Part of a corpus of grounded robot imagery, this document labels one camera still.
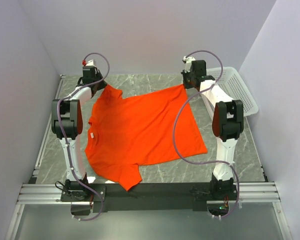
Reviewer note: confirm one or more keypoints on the aluminium rail frame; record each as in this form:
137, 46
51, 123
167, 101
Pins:
248, 192

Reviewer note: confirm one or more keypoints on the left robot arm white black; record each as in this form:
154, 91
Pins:
67, 125

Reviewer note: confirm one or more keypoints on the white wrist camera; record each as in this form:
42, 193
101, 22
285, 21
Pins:
188, 63
89, 63

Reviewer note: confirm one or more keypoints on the orange t shirt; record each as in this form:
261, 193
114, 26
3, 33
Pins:
143, 130

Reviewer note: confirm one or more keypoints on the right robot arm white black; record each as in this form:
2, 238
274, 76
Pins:
227, 123

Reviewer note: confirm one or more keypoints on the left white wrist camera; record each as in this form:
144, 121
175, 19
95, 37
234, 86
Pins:
89, 63

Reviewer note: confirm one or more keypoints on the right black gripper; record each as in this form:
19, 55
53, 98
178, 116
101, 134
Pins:
187, 83

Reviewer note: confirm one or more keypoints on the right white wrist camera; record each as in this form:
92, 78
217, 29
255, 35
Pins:
188, 63

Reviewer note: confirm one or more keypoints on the white plastic mesh basket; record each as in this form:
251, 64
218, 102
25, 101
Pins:
233, 85

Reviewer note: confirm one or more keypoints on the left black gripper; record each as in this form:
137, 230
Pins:
100, 83

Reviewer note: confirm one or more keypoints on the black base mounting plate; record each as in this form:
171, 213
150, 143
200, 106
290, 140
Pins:
153, 196

